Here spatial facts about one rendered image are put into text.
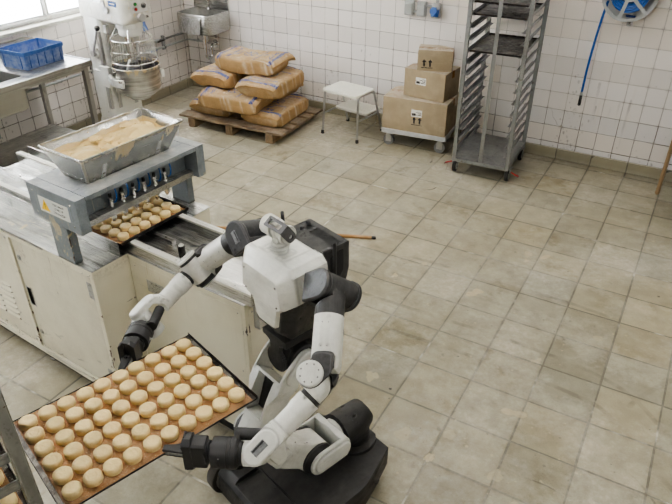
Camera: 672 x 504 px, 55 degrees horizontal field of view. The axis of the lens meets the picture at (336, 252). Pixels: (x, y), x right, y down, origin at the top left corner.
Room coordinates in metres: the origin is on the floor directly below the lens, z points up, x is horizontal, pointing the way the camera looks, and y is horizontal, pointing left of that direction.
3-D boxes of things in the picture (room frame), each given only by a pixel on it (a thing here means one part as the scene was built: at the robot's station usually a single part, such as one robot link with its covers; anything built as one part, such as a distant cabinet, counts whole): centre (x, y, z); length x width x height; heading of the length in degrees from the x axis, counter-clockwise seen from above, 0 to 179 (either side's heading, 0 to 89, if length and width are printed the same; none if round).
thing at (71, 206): (2.64, 0.97, 1.01); 0.72 x 0.33 x 0.34; 146
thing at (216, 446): (1.21, 0.36, 0.96); 0.12 x 0.10 x 0.13; 87
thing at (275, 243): (1.73, 0.18, 1.35); 0.10 x 0.07 x 0.09; 42
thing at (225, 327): (2.36, 0.55, 0.45); 0.70 x 0.34 x 0.90; 56
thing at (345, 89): (5.97, -0.15, 0.23); 0.45 x 0.45 x 0.46; 52
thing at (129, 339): (1.64, 0.67, 0.96); 0.12 x 0.10 x 0.13; 177
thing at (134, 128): (2.64, 0.97, 1.28); 0.54 x 0.27 x 0.06; 146
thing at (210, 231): (2.82, 0.98, 0.87); 2.01 x 0.03 x 0.07; 56
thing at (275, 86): (6.08, 0.62, 0.47); 0.72 x 0.42 x 0.17; 156
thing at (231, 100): (6.04, 0.96, 0.32); 0.72 x 0.42 x 0.17; 65
